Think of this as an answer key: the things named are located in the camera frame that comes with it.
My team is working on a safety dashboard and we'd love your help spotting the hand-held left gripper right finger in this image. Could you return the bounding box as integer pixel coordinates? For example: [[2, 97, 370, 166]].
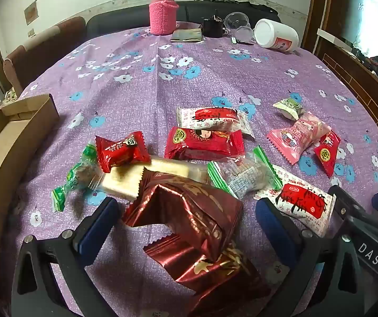
[[255, 197, 365, 317]]

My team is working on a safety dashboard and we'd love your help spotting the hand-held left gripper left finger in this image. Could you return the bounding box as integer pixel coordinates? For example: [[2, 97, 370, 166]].
[[11, 196, 123, 317]]

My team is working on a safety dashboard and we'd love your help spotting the white red striped snack packet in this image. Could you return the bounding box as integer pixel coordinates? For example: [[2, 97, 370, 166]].
[[176, 106, 255, 137], [253, 164, 337, 237]]

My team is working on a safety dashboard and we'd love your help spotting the small red triangular packet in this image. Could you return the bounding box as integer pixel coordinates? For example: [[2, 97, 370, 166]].
[[314, 131, 341, 178]]

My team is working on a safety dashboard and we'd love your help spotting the cream wafer packet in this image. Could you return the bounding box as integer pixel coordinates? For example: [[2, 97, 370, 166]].
[[100, 155, 209, 202]]

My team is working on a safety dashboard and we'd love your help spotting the clear green-edged snack packet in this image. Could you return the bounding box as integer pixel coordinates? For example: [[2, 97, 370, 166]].
[[208, 145, 283, 200]]

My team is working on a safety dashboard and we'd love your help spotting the small red candy packet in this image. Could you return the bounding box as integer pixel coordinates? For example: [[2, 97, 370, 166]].
[[95, 131, 151, 174]]

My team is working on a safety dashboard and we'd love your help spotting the dark red foil packet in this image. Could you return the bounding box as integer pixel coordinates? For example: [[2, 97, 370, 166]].
[[143, 233, 272, 317], [123, 168, 244, 261]]

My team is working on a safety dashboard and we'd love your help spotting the pink cartoon snack packet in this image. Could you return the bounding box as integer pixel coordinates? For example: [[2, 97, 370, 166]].
[[267, 111, 332, 166]]

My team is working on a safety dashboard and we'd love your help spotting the cardboard box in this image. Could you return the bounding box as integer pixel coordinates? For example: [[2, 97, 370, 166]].
[[0, 93, 60, 304]]

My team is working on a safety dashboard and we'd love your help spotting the small green white candy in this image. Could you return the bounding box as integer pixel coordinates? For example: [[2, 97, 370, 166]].
[[272, 97, 306, 120]]

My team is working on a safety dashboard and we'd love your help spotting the wooden cabinet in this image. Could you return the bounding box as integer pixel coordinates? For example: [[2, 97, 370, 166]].
[[314, 28, 378, 139]]

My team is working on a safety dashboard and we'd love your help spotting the purple floral tablecloth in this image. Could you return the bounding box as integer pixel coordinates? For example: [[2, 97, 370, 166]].
[[0, 23, 378, 317]]

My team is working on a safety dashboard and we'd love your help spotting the green printed bag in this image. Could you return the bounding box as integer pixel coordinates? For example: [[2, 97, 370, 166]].
[[3, 87, 20, 102]]

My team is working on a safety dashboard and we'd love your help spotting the white plastic jar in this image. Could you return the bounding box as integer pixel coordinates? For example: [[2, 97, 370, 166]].
[[254, 18, 300, 53]]

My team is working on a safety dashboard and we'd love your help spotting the brown chair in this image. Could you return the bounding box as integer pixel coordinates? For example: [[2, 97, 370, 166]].
[[3, 16, 87, 94]]

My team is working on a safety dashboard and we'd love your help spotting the black sofa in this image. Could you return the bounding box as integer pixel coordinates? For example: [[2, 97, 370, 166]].
[[86, 1, 282, 38]]

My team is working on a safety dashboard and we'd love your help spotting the clear plastic cup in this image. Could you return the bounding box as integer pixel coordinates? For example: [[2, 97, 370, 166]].
[[223, 11, 254, 42]]

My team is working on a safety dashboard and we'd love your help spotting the black cup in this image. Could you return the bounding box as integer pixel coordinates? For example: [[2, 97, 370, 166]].
[[201, 16, 230, 38]]

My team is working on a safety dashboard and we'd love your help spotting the pink thermos with knitted sleeve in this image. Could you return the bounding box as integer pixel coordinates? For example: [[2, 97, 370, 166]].
[[148, 0, 179, 36]]

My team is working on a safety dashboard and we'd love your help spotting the wooden door frame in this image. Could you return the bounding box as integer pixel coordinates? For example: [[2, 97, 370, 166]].
[[303, 0, 333, 52]]

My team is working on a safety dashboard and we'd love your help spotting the small wall picture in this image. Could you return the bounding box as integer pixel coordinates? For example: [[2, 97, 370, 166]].
[[24, 2, 38, 25]]

